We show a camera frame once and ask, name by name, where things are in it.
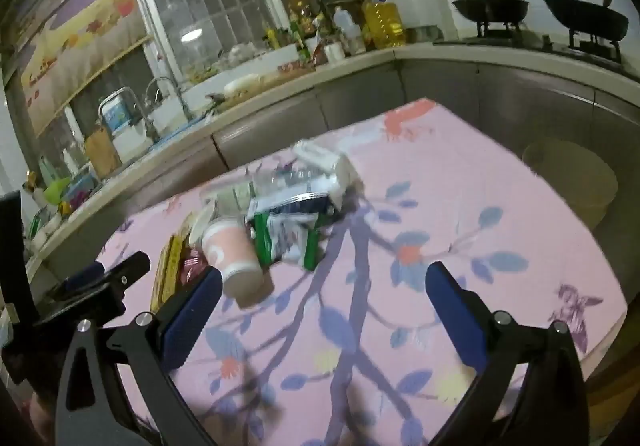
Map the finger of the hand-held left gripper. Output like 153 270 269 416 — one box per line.
47 262 106 301
102 252 152 289

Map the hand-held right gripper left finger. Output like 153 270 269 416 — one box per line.
52 267 224 446

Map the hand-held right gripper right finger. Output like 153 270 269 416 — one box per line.
425 261 588 446

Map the pink paper cup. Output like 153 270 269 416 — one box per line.
200 218 266 299

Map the blue white carton box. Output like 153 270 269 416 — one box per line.
247 191 337 227

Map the beige trash bin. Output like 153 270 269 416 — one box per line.
522 138 619 230

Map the white blue sponge pack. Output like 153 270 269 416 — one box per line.
292 140 364 207

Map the yellow snack packet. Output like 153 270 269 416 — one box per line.
150 233 188 314

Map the red wrapper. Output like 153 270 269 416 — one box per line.
180 250 212 287

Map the blue plastic basin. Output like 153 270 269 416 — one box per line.
62 173 99 211

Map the green plastic bowl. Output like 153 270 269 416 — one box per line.
44 176 74 207

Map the green white packet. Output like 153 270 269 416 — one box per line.
247 208 323 271

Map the wooden cutting board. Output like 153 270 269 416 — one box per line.
84 126 124 179

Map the clear plastic bottle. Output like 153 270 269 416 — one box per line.
200 166 311 217

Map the pink floral tablecloth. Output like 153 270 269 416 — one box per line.
95 98 628 446

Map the white blue detergent jug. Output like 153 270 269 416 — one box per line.
102 96 137 137

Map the white dough lump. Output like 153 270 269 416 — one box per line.
223 76 267 99

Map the kitchen counter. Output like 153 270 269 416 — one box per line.
25 40 640 277

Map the barred window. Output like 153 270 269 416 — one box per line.
127 0 282 92

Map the gas stove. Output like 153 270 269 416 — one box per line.
434 20 632 64

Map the steel bowl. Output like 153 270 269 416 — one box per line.
407 26 444 44

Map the row of condiment bottles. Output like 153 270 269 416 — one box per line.
262 0 327 62

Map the yellow cooking oil bottle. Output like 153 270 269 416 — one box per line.
362 0 407 49

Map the white plastic bottle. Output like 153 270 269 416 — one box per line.
332 6 367 54

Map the wok with steel lid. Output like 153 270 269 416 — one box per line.
425 0 530 24

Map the black wok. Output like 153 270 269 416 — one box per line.
536 0 630 41

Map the fruit print wall panel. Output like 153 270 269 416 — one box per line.
10 0 156 137

